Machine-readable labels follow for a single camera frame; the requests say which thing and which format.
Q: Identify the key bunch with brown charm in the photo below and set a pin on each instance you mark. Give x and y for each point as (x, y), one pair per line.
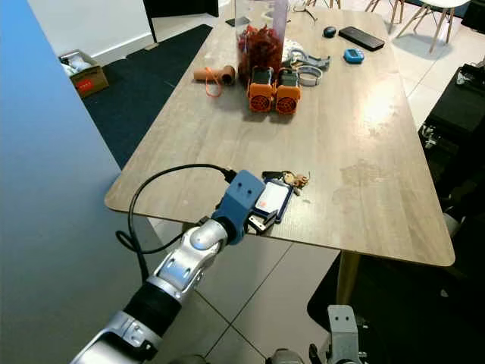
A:
(295, 180)

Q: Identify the clear jar of red chillies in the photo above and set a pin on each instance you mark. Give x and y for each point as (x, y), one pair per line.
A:
(261, 45)

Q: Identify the white chair with wooden legs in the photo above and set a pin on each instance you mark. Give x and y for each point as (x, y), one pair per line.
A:
(443, 4)

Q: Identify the orange and black fan unit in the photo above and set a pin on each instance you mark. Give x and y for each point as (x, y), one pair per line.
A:
(261, 98)
(286, 100)

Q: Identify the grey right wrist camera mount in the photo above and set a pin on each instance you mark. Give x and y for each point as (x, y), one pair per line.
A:
(346, 334)

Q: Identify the grey robot right leg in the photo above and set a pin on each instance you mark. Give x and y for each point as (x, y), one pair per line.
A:
(286, 357)

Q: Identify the wooden table leg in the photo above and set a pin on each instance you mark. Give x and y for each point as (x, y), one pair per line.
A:
(348, 277)

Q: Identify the blue card holder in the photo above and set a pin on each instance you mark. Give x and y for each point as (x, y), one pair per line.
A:
(271, 203)

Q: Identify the dark grey rug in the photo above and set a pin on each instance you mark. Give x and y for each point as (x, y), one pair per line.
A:
(151, 98)

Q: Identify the small black round mouse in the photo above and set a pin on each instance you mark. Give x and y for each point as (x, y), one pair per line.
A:
(330, 32)

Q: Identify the brown cardboard box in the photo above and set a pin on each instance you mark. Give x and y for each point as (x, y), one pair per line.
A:
(91, 80)

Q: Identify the black cabinet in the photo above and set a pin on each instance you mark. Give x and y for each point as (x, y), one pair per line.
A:
(473, 15)

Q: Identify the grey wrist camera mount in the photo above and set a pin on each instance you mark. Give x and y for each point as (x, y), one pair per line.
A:
(346, 334)
(244, 193)

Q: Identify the blue round timer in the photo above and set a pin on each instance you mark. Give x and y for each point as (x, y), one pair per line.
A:
(354, 55)

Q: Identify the small flat black object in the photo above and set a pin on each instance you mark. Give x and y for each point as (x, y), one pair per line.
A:
(233, 20)

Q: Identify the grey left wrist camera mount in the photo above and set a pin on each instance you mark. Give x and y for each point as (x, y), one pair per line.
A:
(244, 193)

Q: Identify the black equipment cart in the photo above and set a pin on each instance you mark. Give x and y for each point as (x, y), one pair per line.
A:
(458, 114)

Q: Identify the grey plastic tool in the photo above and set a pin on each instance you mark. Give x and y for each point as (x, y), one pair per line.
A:
(314, 61)

